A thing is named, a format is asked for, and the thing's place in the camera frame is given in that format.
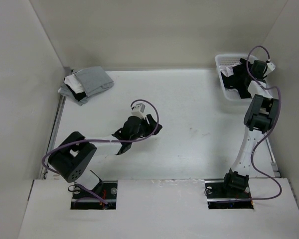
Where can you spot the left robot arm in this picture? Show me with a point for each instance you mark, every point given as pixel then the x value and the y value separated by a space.
pixel 72 162

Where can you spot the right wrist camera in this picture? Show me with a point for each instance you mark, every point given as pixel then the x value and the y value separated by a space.
pixel 270 66

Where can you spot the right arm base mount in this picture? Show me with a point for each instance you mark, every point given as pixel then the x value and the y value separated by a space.
pixel 220 198

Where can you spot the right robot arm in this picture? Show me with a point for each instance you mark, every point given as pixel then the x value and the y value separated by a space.
pixel 259 121

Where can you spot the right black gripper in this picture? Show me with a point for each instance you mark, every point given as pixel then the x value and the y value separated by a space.
pixel 263 77

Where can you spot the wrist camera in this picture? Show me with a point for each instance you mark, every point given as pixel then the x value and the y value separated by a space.
pixel 270 66
pixel 138 110

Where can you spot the folded black tank top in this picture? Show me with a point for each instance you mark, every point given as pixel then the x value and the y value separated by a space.
pixel 80 96

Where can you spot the folded white tank top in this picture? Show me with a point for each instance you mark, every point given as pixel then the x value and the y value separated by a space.
pixel 72 82

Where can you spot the white plastic basket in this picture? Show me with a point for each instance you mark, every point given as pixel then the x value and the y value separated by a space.
pixel 228 59

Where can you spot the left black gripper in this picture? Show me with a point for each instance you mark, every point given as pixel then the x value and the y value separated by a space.
pixel 150 126

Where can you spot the black tank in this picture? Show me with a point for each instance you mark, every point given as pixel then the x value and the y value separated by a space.
pixel 237 81
pixel 80 96

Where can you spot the white tank top in basket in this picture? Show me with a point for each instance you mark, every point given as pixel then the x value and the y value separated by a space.
pixel 227 71

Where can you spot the bottom grey folded tank top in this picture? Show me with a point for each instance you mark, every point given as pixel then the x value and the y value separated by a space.
pixel 64 90

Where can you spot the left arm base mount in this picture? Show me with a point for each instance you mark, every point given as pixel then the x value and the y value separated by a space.
pixel 83 200

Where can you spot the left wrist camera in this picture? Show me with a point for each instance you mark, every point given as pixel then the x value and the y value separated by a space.
pixel 138 110

